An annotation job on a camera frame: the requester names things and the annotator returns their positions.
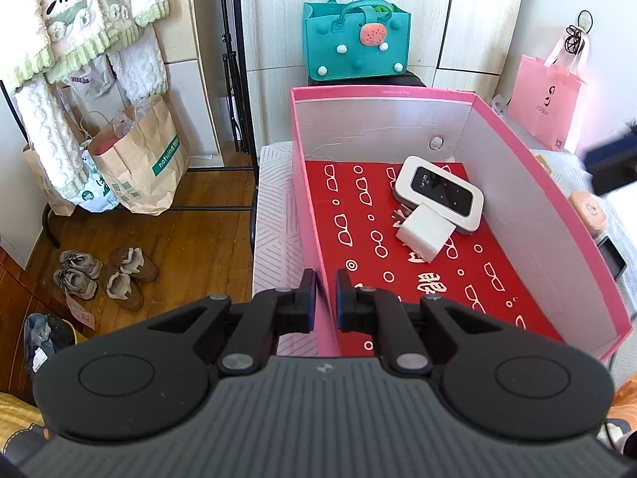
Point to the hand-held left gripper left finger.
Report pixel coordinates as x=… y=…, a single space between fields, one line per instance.
x=309 y=298

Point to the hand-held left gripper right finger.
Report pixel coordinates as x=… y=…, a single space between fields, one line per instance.
x=342 y=301

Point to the pink cardboard box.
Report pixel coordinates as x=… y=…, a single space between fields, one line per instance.
x=373 y=124

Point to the red patterned box liner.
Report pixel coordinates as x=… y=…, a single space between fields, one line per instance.
x=358 y=239

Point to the white patterned bed sheet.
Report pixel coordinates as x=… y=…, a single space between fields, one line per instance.
x=273 y=219

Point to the small grey screen device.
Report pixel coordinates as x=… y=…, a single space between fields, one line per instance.
x=612 y=256

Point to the pink paper shopping bag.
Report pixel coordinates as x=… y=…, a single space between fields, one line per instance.
x=542 y=99

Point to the white charger cube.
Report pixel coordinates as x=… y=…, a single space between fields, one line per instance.
x=425 y=231

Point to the white pocket router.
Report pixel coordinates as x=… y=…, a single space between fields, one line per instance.
x=438 y=184

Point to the brown fur-lined boot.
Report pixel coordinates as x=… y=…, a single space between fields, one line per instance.
x=134 y=261
x=124 y=291

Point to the white wardrobe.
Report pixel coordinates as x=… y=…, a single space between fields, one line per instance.
x=473 y=20

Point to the brown paper bag green label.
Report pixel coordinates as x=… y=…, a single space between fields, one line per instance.
x=144 y=159

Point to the pink paper tag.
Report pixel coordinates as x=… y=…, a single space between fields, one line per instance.
x=80 y=311

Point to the grey sneaker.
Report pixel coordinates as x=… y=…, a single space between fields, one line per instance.
x=74 y=284
x=82 y=261

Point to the orange printed cloth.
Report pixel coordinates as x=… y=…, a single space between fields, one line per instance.
x=624 y=398

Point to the green white plastic bag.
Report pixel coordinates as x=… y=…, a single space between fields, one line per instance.
x=99 y=194

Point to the black folded tripod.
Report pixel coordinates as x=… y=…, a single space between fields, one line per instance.
x=229 y=59

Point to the blue denim bundle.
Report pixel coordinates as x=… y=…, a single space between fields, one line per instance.
x=47 y=341

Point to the teal felt tote bag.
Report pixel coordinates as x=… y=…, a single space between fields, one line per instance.
x=343 y=35

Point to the black clothes rack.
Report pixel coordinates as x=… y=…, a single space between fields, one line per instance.
x=50 y=224

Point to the white printed plastic bag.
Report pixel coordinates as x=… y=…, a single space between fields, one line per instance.
x=94 y=84

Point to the plain brown paper bag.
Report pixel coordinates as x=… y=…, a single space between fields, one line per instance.
x=31 y=164

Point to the yellow printed blanket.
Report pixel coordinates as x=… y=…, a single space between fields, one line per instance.
x=15 y=418

